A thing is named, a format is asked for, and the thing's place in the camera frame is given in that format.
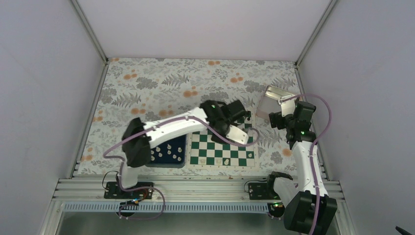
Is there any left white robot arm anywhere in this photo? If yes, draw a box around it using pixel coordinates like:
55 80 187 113
116 100 249 198

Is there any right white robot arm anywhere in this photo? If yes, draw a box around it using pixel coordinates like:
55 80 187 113
265 100 337 235

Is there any green white chess board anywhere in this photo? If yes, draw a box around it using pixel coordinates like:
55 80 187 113
186 129 259 170

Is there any silver metal tin box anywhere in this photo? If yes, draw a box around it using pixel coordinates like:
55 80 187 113
255 86 299 120

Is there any dark blue plastic tray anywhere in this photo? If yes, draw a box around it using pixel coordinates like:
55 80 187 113
145 135 187 168

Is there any floral patterned table mat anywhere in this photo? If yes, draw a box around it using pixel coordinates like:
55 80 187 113
78 58 300 177

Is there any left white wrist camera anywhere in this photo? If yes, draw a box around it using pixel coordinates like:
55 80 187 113
226 125 249 144

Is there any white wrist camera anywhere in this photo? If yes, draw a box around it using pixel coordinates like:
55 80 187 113
278 95 296 117
226 125 249 144

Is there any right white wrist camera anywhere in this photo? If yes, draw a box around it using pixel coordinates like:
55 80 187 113
278 95 296 117

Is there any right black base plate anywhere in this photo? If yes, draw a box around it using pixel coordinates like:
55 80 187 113
248 182 278 200

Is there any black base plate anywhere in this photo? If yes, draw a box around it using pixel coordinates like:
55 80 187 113
103 182 154 200
248 182 278 200

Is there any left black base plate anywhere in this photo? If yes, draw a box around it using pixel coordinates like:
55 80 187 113
103 182 154 200

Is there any aluminium rail frame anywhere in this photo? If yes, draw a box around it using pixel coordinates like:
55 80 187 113
51 175 345 213

